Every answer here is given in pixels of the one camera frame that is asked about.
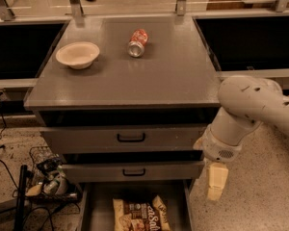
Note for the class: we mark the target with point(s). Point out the metal railing post left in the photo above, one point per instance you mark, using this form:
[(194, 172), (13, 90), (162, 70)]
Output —
[(6, 13)]

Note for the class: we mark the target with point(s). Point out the brown chip bag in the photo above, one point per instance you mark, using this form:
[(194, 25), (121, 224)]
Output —
[(134, 216)]

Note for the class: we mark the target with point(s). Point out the black middle drawer handle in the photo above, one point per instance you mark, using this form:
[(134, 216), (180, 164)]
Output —
[(134, 172)]

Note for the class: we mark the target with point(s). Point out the black top drawer handle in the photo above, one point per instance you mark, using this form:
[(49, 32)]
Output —
[(140, 138)]

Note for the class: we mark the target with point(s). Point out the metal railing post centre-left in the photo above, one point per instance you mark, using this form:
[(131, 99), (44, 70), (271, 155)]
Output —
[(76, 8)]

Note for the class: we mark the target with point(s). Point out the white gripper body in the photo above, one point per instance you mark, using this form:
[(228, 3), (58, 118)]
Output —
[(219, 149)]

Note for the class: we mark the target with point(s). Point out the black wire basket with items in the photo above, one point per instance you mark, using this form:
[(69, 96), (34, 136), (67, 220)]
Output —
[(47, 181)]

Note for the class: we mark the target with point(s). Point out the grey top drawer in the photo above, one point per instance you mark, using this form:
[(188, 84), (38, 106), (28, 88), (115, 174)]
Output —
[(103, 139)]

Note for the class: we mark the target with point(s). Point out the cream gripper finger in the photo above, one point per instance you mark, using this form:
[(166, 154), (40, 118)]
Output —
[(217, 174)]

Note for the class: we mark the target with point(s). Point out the red soda can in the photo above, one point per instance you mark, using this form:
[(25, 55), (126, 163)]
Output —
[(137, 43)]

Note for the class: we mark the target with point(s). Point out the white paper bowl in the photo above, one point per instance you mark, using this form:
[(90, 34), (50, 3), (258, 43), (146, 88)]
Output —
[(78, 55)]

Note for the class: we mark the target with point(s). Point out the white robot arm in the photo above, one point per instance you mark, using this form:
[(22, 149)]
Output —
[(246, 102)]

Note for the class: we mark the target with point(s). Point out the grey open bottom drawer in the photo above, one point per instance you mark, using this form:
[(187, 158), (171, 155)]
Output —
[(97, 211)]

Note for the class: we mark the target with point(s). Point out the black metal stand post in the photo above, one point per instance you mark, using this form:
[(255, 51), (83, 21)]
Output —
[(20, 201)]

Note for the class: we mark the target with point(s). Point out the grey middle drawer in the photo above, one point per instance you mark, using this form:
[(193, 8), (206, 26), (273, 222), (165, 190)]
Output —
[(149, 171)]

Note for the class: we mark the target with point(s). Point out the black drawer handle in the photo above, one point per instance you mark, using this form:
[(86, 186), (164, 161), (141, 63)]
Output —
[(140, 138), (134, 172)]

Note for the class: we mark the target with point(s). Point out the grey metal drawer cabinet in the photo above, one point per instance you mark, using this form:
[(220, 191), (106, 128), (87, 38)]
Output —
[(172, 83)]

